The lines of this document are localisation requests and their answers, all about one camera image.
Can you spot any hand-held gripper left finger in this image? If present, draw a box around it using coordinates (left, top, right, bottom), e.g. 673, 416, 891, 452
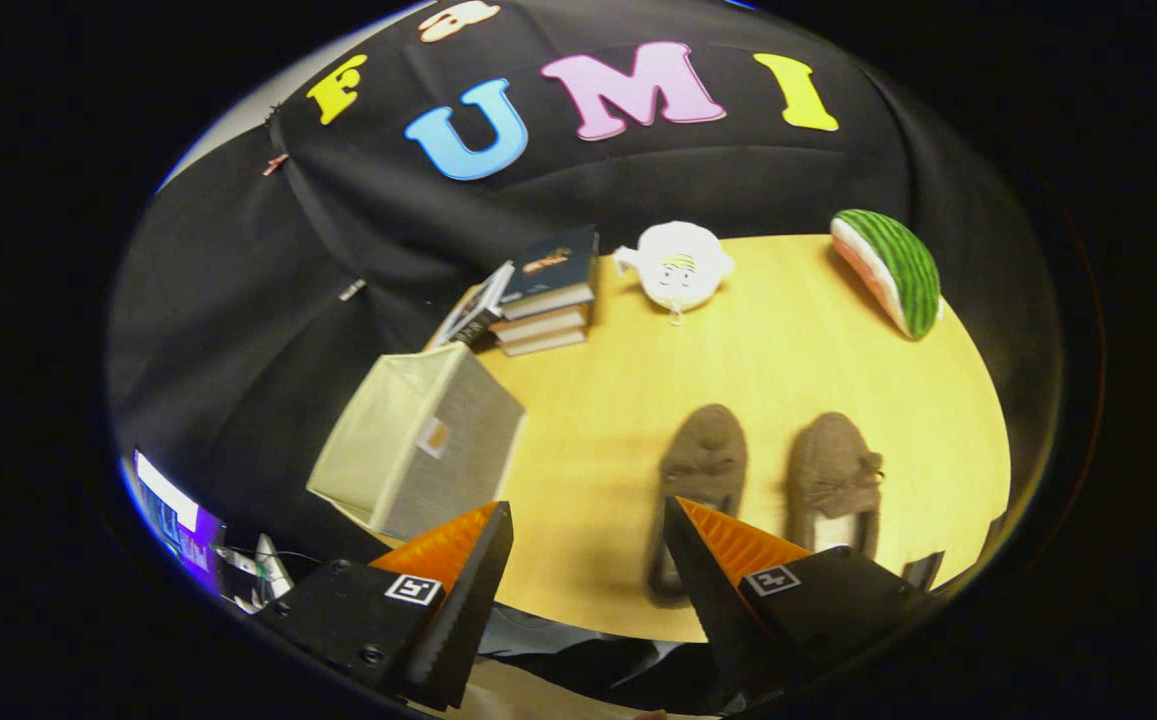
256, 500, 517, 712

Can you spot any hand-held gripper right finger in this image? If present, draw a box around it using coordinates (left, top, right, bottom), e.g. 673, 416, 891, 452
662, 495, 945, 705

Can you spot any brown fuzzy shoe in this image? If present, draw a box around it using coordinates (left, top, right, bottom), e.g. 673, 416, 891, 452
645, 403, 750, 607
785, 411, 886, 560

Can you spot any grey fabric storage box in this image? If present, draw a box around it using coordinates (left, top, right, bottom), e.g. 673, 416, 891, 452
306, 341, 528, 543

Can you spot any small white device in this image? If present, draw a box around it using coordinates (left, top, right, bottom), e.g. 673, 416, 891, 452
218, 533, 296, 613

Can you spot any thin book with pale pages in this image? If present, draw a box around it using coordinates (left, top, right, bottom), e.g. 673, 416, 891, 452
499, 328, 590, 359

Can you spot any lit computer screen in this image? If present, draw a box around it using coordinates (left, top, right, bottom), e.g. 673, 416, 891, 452
126, 447, 230, 593

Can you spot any thick book with pale pages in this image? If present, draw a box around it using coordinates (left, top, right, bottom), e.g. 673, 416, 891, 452
490, 304, 592, 347

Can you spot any white plush toy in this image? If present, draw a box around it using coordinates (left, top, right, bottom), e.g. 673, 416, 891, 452
613, 220, 737, 327

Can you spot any black backdrop cloth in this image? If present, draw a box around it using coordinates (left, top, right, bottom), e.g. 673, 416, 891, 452
106, 0, 1065, 601

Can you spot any dark blue book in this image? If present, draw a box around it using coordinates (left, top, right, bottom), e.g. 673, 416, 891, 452
497, 225, 602, 321

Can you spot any watermelon slice plush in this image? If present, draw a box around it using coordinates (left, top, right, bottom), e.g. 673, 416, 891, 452
829, 208, 944, 342

